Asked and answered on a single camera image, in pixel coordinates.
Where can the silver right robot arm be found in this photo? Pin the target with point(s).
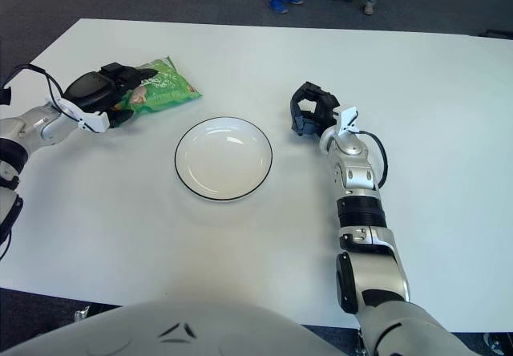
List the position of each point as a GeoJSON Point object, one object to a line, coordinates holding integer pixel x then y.
{"type": "Point", "coordinates": [354, 175]}

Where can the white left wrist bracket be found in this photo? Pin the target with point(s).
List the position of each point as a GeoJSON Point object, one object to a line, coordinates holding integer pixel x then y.
{"type": "Point", "coordinates": [94, 121]}

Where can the green snack bag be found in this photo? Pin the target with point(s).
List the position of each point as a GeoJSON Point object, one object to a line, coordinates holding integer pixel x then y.
{"type": "Point", "coordinates": [168, 91]}

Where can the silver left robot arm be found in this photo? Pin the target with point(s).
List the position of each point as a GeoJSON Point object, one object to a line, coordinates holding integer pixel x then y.
{"type": "Point", "coordinates": [36, 125]}

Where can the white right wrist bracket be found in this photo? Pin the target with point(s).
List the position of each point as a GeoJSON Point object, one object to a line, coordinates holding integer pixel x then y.
{"type": "Point", "coordinates": [346, 117]}

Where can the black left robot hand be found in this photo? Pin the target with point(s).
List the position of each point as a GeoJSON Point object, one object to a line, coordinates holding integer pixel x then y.
{"type": "Point", "coordinates": [88, 89]}

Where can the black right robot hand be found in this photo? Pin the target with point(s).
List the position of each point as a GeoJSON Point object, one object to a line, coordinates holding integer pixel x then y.
{"type": "Point", "coordinates": [322, 107]}

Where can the grey robot torso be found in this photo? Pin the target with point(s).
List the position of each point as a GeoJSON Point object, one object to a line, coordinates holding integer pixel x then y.
{"type": "Point", "coordinates": [200, 324]}

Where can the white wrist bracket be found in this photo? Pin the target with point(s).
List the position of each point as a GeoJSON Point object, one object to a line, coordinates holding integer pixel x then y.
{"type": "Point", "coordinates": [94, 121]}
{"type": "Point", "coordinates": [346, 117]}

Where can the white plate black rim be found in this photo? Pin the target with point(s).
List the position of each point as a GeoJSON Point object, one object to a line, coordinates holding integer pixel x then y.
{"type": "Point", "coordinates": [224, 159]}

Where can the shiny metal table foot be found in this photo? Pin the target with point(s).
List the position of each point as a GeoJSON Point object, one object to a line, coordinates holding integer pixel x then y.
{"type": "Point", "coordinates": [82, 314]}
{"type": "Point", "coordinates": [495, 344]}

